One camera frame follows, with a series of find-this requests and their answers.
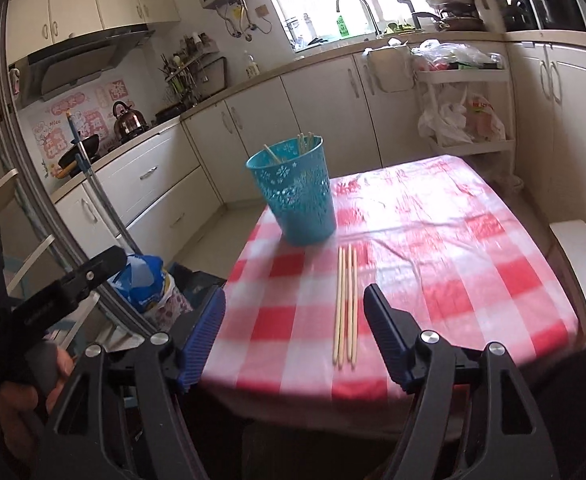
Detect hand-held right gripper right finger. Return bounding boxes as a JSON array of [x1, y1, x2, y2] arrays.
[[363, 282, 549, 480]]

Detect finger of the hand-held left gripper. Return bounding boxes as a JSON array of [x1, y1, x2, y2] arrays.
[[8, 246, 128, 341]]

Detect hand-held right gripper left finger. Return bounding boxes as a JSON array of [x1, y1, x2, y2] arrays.
[[48, 287, 227, 480]]

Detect blue perforated plastic basket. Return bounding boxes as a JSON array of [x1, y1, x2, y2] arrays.
[[246, 136, 337, 247]]

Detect person's left hand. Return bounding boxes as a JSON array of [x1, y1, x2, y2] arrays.
[[0, 346, 76, 456]]

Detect pink floral bag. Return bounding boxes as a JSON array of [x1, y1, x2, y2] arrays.
[[145, 285, 196, 331]]

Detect blue and white bag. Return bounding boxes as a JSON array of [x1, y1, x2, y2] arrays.
[[110, 254, 174, 316]]

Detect red checked plastic tablecloth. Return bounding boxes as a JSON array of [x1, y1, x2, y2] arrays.
[[198, 155, 581, 406]]

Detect white two-drawer cabinet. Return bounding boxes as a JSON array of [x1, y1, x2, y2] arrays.
[[55, 120, 224, 261]]

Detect black wok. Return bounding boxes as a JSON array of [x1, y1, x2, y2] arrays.
[[55, 134, 101, 178]]

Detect steel kettle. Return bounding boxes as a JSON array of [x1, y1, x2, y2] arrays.
[[111, 101, 149, 138]]

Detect person's right leg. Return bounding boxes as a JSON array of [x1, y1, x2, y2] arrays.
[[523, 340, 586, 480]]

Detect white bench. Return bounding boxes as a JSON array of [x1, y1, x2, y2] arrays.
[[548, 220, 586, 346]]

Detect range hood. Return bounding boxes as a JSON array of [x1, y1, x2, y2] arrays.
[[25, 24, 156, 103]]

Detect pink and white plastic bag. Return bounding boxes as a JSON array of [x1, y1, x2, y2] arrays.
[[466, 94, 506, 142]]

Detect white sink cabinet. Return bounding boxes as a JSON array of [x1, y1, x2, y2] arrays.
[[180, 50, 424, 206]]

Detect white door-hung bin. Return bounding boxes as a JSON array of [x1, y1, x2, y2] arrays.
[[363, 42, 415, 93]]

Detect white trolley cart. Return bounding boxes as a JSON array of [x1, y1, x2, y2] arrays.
[[413, 40, 516, 161]]

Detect white corner cabinet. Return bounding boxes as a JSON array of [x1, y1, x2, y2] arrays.
[[506, 35, 586, 236]]

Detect clear plastic bag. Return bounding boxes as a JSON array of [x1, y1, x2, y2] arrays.
[[412, 40, 503, 71]]

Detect black tap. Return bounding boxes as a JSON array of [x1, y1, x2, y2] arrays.
[[397, 0, 426, 28]]

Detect stack of pans and dishes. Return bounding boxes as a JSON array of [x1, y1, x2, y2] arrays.
[[405, 0, 484, 32]]

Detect white plastic jug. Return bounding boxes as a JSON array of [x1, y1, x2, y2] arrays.
[[473, 0, 505, 35]]

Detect pink wall sticker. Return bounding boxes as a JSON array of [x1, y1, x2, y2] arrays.
[[30, 77, 134, 178]]

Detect wall utensil rack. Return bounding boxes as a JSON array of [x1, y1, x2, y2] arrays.
[[160, 32, 226, 101]]

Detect white wall cabinets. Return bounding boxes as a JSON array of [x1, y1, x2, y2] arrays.
[[5, 0, 181, 51]]

